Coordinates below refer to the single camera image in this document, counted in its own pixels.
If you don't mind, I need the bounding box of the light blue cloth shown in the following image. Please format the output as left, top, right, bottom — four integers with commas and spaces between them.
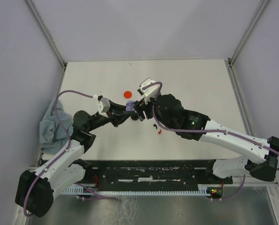
39, 98, 73, 155

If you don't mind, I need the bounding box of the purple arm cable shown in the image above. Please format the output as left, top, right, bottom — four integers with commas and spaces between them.
144, 81, 279, 171
22, 90, 99, 215

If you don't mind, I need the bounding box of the orange earbud charging case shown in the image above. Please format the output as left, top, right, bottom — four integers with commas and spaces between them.
124, 91, 132, 99

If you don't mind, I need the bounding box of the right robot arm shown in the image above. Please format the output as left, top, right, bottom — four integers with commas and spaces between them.
133, 94, 279, 183

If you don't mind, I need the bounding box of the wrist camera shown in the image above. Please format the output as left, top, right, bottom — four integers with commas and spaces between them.
137, 78, 162, 102
93, 95, 110, 117

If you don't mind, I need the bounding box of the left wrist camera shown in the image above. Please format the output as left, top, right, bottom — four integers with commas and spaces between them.
93, 95, 110, 117

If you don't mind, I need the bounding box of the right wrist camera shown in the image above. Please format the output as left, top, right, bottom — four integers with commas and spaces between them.
137, 78, 162, 102

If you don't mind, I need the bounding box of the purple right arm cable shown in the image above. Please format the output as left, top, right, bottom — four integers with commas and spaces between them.
144, 81, 279, 171

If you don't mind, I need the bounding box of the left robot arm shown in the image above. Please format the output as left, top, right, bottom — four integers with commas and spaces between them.
15, 98, 137, 217

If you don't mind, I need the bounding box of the white cable duct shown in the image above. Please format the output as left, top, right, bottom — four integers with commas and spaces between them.
61, 185, 210, 196

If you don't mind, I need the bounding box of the purple earbud charging case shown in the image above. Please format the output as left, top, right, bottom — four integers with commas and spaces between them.
125, 101, 136, 112

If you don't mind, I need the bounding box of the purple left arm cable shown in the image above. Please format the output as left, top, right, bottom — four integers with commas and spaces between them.
22, 90, 99, 215

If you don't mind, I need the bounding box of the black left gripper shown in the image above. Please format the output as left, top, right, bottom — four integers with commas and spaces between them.
87, 99, 135, 132

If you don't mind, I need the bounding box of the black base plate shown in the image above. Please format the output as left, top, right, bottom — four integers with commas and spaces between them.
73, 159, 234, 195

